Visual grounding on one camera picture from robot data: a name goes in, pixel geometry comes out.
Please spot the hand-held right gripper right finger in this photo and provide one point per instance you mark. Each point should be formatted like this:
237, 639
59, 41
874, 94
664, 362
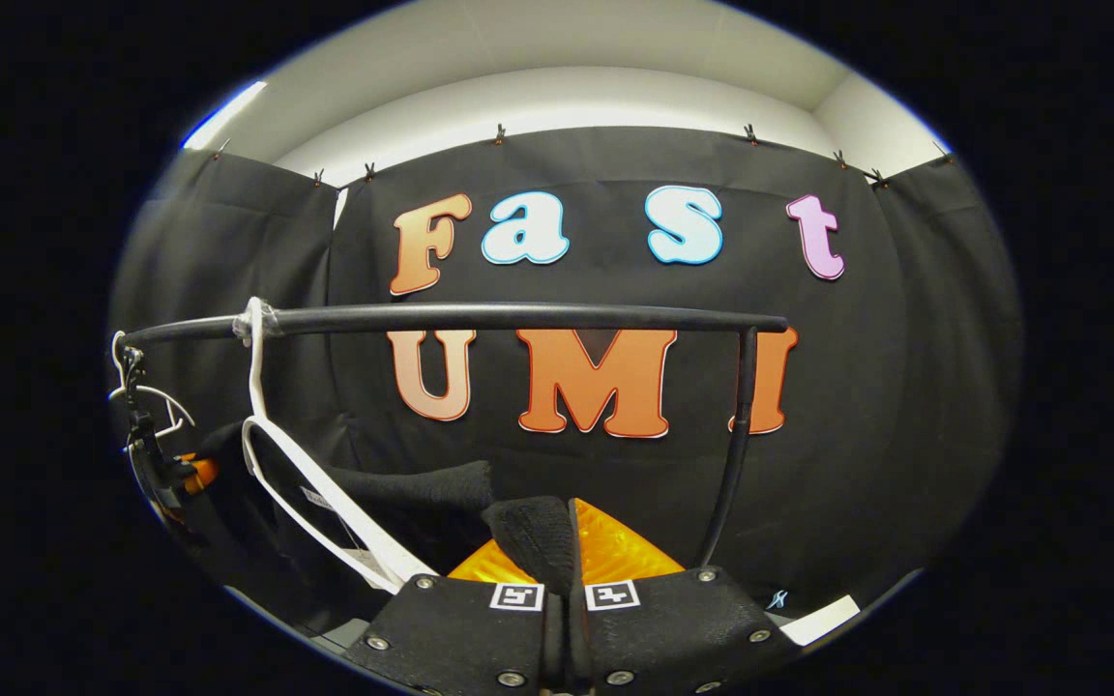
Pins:
673, 628

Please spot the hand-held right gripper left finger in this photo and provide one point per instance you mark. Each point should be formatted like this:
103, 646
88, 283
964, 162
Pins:
460, 628

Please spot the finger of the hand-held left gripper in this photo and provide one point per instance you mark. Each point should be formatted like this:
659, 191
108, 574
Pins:
197, 472

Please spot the white plastic hanger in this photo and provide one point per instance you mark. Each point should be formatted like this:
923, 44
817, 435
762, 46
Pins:
257, 387
146, 390

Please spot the black jacket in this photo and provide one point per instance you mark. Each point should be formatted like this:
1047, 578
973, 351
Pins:
422, 483

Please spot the black clothes rack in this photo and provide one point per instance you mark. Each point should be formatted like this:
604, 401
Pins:
518, 316

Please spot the small light blue clip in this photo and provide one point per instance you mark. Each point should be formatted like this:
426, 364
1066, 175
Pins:
777, 599

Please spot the white box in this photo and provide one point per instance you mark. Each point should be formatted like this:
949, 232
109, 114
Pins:
818, 621

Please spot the black backdrop cloth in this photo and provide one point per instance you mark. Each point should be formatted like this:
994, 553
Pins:
905, 387

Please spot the row of black clips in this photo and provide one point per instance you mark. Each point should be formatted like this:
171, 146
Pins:
499, 133

